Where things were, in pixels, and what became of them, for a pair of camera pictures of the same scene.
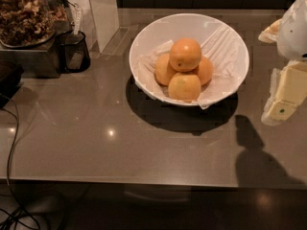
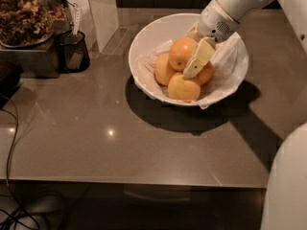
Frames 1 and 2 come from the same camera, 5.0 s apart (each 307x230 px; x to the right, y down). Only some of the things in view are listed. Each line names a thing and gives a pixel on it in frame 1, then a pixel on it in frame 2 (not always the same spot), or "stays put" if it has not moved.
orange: x=163 y=70 stays put
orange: x=204 y=71 stays put
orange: x=185 y=55 stays put
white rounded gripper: x=294 y=33 → x=215 y=22
